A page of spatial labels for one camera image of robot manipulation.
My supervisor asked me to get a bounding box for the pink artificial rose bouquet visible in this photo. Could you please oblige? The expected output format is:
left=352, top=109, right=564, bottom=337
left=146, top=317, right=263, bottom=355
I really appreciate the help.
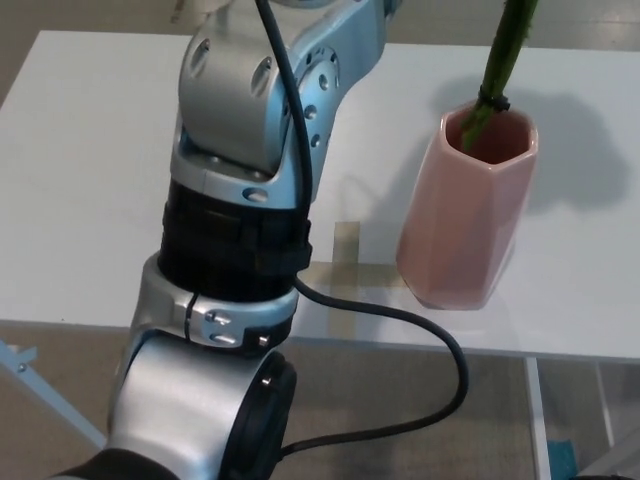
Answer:
left=461, top=0, right=542, bottom=152

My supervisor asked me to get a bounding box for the pink faceted ceramic vase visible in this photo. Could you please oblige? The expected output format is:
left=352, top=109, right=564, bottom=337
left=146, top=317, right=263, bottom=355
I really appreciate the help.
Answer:
left=395, top=99, right=543, bottom=311

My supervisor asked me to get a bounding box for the beige tape strip crosswise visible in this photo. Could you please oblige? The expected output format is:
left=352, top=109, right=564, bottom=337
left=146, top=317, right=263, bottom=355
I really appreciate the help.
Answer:
left=298, top=261, right=402, bottom=290

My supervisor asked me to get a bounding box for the white table leg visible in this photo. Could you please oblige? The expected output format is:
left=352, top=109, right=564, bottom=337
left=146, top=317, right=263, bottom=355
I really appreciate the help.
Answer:
left=524, top=357, right=554, bottom=480
left=593, top=362, right=617, bottom=480

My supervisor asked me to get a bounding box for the light blue metal bar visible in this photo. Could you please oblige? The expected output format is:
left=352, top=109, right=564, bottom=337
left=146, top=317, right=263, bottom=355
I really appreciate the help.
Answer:
left=0, top=338, right=109, bottom=451

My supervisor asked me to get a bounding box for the blue floor tape piece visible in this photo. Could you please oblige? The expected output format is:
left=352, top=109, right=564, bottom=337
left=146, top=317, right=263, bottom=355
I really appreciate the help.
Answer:
left=548, top=439, right=582, bottom=480

